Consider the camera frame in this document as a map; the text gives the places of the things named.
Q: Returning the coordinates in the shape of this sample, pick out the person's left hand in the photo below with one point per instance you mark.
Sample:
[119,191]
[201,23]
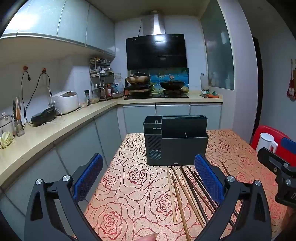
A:
[149,238]

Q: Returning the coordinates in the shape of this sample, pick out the white rice cooker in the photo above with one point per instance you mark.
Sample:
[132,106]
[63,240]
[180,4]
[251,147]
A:
[66,102]

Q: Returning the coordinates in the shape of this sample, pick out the red hanging cloth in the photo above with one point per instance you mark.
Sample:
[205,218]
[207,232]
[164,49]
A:
[291,91]

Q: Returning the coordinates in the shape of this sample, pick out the rose-patterned tablecloth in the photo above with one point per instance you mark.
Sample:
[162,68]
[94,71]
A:
[138,197]

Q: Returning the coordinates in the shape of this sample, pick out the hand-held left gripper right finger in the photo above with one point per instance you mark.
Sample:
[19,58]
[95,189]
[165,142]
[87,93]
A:
[208,178]

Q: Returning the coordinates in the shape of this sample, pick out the golden frying pan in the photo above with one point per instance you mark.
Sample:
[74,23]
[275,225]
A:
[138,78]

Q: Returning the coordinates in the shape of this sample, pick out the black wok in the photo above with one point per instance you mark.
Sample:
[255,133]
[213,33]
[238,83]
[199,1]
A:
[172,84]

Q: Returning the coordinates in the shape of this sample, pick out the white plastic bottle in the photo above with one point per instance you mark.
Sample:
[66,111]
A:
[204,82]

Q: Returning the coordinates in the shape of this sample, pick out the metal utensil cup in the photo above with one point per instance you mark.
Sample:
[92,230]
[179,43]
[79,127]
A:
[20,129]

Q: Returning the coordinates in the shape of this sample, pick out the bunch of chopsticks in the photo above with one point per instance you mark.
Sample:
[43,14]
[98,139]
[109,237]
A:
[171,197]

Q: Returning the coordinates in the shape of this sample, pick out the glass bowl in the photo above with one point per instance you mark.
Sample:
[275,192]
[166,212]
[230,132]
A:
[94,99]

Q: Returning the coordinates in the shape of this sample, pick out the metal spice rack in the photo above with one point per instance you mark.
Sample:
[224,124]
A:
[100,74]

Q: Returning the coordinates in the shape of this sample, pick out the grey wall cabinet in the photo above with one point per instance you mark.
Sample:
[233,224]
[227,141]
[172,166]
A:
[57,20]

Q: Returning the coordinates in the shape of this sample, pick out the black pepper grinder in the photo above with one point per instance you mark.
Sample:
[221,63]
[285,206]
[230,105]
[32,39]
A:
[87,97]

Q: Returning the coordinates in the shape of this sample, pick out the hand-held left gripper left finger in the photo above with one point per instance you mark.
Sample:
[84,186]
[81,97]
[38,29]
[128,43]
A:
[89,176]

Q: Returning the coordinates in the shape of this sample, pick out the black glass hob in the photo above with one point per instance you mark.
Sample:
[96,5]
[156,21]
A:
[157,96]

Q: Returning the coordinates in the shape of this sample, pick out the frosted glass window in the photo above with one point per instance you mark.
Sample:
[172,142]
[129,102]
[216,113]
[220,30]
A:
[217,51]

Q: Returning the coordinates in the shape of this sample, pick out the black range hood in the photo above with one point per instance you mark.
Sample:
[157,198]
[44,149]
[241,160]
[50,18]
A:
[156,52]

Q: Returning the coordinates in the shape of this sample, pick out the orange tray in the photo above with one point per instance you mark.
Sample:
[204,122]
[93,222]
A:
[211,95]

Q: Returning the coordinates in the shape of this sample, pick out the metal canister with lid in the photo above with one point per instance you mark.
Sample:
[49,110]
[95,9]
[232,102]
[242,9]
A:
[5,125]

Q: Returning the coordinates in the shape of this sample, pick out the dark grey utensil holder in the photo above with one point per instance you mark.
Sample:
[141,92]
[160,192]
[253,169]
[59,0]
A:
[182,148]

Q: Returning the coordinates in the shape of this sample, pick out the black portable cooker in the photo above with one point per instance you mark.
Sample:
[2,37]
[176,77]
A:
[137,89]

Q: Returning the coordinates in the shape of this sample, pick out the beige kitchen countertop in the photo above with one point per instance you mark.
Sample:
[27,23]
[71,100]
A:
[69,122]

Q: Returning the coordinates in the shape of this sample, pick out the dark door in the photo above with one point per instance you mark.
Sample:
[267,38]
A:
[257,92]

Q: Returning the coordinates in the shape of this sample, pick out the blue backsplash picture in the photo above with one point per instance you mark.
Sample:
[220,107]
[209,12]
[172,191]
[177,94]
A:
[159,74]

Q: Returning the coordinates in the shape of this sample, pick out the black countertop appliance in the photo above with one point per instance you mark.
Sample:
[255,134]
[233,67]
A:
[44,115]

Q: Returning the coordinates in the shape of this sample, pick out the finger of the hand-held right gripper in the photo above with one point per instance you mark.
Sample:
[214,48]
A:
[272,160]
[289,144]

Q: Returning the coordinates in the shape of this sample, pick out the white electric kettle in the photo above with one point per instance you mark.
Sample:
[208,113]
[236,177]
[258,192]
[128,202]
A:
[266,142]

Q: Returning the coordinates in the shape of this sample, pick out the red label sauce bottle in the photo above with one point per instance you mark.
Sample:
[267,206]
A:
[109,91]

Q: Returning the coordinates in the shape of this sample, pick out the red plastic chair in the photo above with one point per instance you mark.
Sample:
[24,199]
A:
[268,131]

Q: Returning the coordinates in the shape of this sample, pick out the pale leafy vegetable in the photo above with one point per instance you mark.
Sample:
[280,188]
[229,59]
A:
[6,140]

